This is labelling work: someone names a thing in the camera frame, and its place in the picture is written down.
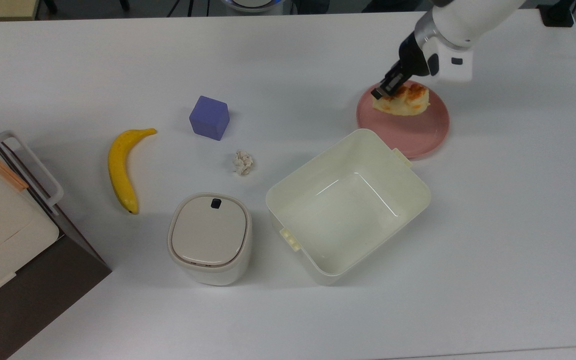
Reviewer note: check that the orange glazed bread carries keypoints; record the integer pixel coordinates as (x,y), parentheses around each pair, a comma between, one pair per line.
(408,102)

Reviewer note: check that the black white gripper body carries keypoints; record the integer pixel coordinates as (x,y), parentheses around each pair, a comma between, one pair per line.
(450,62)

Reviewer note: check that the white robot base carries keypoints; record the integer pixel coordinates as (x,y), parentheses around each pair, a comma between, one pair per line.
(252,4)

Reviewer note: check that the crumpled white paper ball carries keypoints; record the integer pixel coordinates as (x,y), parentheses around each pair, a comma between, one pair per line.
(243,162)

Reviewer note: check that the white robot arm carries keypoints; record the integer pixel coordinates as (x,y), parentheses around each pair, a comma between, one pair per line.
(473,20)

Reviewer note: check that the dark brown drawer box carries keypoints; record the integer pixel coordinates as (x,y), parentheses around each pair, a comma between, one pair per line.
(33,295)

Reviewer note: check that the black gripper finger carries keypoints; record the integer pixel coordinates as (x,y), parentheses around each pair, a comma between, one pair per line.
(399,77)
(385,89)

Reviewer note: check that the small white lidded bin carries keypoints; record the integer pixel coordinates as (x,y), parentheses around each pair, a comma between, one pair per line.
(210,237)

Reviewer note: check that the white square plastic box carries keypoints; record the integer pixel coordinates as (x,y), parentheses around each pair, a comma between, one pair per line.
(348,220)

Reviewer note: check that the purple cube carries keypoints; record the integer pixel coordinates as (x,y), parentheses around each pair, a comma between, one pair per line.
(209,119)

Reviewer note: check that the pink round plate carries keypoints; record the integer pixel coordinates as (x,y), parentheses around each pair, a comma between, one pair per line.
(418,132)

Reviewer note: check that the yellow banana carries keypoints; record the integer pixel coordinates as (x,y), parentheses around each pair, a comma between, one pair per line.
(118,170)

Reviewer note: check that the black table clamp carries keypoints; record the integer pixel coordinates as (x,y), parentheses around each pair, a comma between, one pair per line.
(558,14)

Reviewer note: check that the white countertop oven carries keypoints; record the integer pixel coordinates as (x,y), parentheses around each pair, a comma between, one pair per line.
(3,235)

